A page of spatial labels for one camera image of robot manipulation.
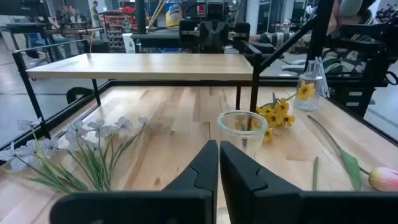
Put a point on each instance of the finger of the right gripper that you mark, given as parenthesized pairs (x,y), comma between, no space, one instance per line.
(206,37)
(221,37)

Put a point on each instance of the black diagonal frame brace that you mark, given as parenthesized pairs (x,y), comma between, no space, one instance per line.
(286,46)

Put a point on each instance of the light pink artificial tulip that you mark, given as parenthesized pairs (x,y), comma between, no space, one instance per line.
(384,179)

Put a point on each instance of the black drawer unit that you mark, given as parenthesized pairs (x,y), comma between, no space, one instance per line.
(342,102)

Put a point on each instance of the yellow wipes canister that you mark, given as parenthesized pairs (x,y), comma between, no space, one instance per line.
(173,15)

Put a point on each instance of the glass vase mixed flowers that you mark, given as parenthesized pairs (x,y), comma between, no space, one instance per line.
(99,124)

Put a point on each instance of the white plastic container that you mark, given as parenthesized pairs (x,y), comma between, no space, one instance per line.
(129,43)

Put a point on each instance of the red storage rack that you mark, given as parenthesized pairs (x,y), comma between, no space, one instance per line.
(115,21)

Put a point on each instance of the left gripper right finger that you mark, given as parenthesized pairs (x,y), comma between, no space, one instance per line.
(248,202)

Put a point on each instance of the smooth clear glass vase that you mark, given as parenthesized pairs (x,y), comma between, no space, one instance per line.
(227,137)

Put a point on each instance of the black desk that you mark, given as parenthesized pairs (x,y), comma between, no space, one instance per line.
(155,39)

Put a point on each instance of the black frame post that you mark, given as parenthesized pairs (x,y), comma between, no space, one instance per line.
(320,31)

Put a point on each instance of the yellow artificial flower bunch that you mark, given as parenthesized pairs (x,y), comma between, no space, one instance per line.
(281,107)

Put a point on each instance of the small ribbed glass vase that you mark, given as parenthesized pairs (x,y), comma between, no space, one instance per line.
(308,102)

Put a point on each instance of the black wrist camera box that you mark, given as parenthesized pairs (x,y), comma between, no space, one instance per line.
(215,11)

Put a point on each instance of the wooden shelf with black frame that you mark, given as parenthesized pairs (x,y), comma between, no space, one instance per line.
(140,65)

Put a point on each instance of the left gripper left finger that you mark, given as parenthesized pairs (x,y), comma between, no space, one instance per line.
(192,205)

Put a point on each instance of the silver aluminium rail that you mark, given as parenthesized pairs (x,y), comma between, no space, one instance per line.
(325,84)

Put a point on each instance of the person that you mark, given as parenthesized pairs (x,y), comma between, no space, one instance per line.
(95,11)
(349,7)

